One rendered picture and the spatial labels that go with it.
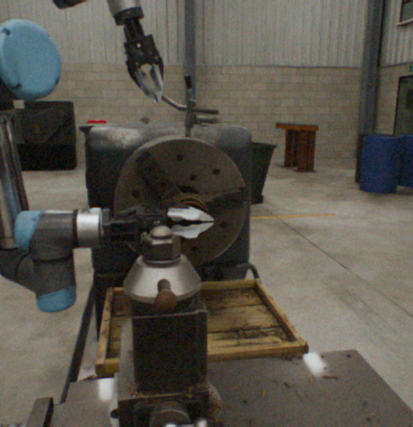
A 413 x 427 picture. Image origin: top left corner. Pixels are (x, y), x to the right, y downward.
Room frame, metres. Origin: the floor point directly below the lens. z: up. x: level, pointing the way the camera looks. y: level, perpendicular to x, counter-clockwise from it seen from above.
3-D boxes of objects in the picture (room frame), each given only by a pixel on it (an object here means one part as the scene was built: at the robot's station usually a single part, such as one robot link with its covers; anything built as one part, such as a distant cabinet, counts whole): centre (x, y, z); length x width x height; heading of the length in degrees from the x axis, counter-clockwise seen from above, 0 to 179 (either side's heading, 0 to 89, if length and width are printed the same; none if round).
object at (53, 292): (0.76, 0.30, 0.98); 0.11 x 0.08 x 0.11; 52
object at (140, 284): (0.40, 0.04, 1.13); 0.08 x 0.08 x 0.03
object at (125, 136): (1.40, 0.15, 1.06); 0.59 x 0.48 x 0.39; 9
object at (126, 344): (0.43, 0.05, 0.99); 0.20 x 0.10 x 0.05; 9
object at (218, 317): (0.76, 0.02, 0.89); 0.36 x 0.30 x 0.04; 99
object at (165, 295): (0.35, 0.04, 1.13); 0.04 x 0.02 x 0.02; 9
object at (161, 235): (0.40, 0.04, 1.17); 0.04 x 0.04 x 0.03
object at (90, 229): (0.76, 0.21, 1.08); 0.08 x 0.05 x 0.08; 8
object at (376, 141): (6.88, -2.89, 0.44); 0.59 x 0.59 x 0.88
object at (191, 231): (0.78, 0.03, 1.07); 0.09 x 0.06 x 0.03; 98
